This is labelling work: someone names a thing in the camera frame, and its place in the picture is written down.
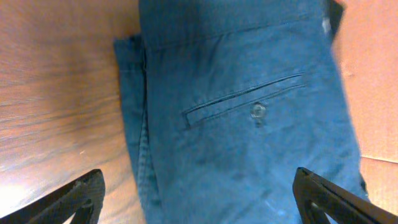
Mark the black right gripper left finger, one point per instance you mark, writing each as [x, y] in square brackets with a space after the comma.
[81, 199]

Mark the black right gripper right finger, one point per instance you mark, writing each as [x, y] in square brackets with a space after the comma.
[318, 200]

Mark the blue shorts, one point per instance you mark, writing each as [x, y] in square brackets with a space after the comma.
[223, 100]

